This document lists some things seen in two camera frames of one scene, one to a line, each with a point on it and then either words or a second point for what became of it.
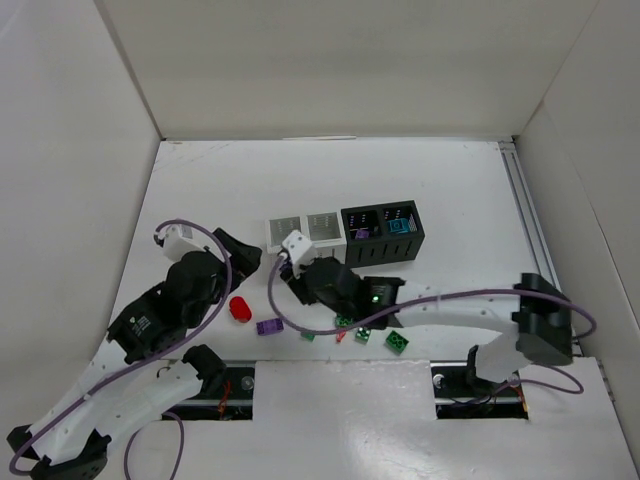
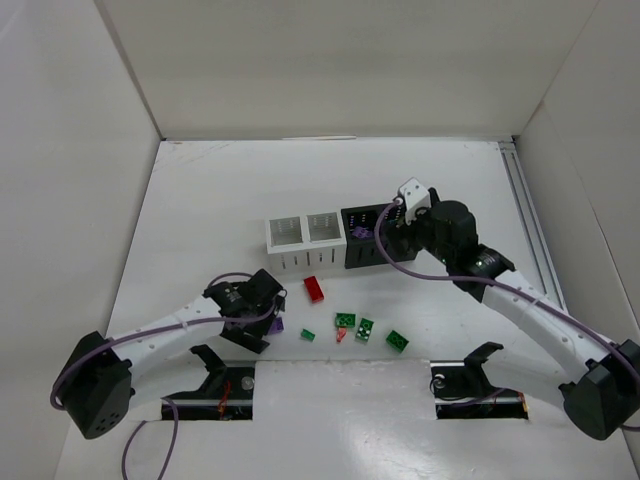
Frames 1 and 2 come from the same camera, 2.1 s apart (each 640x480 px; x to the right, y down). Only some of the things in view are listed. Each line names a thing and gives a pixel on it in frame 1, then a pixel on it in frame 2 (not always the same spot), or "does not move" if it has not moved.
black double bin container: (379, 234) does not move
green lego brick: (397, 342) does not move
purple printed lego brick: (269, 327) does not move
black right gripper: (304, 284) → (400, 240)
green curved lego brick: (344, 321) does not move
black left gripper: (232, 257) → (257, 325)
